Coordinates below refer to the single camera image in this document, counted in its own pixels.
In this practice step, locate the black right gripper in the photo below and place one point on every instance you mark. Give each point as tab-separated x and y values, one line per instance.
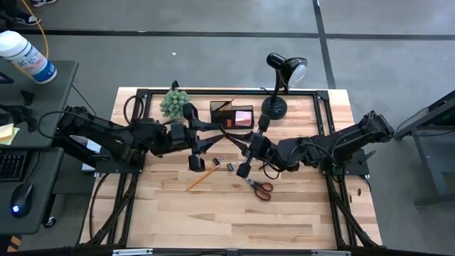
261	147

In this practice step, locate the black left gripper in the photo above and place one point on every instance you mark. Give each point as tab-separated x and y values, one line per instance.
183	137

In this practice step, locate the small orange block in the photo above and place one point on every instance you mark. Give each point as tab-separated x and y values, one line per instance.
229	123

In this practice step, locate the pink sticky note pad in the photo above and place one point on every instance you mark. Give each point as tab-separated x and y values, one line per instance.
243	118

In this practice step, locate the black binder clip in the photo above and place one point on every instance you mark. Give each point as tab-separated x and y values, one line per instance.
230	166
215	162

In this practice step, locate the orange wooden pencil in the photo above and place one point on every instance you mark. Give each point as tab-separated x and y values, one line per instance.
199	180
227	104

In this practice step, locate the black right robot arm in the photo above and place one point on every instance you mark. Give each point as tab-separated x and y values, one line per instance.
341	142

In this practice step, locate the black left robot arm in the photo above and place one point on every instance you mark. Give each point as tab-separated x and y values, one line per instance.
106	133

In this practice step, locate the black mesh desk organizer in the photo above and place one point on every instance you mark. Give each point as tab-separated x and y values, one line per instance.
241	127

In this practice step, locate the black gooseneck desk lamp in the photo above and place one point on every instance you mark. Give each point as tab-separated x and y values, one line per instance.
274	107

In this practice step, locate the green potted plant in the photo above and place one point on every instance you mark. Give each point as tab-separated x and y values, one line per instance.
174	103

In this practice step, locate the white box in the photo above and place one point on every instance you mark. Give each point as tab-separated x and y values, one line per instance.
93	145

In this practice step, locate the black side desk top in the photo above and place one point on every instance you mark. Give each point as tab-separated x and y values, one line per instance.
53	89

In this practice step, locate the black keyboard shelf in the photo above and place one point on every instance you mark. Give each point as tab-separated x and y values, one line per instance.
42	199

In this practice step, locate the black caster wheel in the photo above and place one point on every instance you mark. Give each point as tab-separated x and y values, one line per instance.
49	222

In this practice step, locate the black metal stand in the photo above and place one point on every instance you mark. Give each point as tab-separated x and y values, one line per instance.
428	167

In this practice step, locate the small black desk object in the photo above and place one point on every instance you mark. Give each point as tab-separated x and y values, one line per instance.
26	96

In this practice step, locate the black desk clamp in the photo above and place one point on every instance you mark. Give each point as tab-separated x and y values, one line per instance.
21	113

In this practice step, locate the white wipes canister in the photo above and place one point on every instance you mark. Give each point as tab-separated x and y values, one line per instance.
28	58

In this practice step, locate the black computer mouse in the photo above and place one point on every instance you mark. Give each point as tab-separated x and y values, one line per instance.
21	199

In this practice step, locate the black keyboard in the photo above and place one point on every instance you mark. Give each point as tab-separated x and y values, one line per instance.
12	165

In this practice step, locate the yellow sticky note pad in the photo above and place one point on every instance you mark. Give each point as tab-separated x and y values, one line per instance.
7	135

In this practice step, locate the person's shoe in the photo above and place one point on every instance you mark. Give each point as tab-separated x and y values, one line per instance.
28	20
42	3

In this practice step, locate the black aluminium table frame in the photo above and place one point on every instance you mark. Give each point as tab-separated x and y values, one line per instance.
305	92

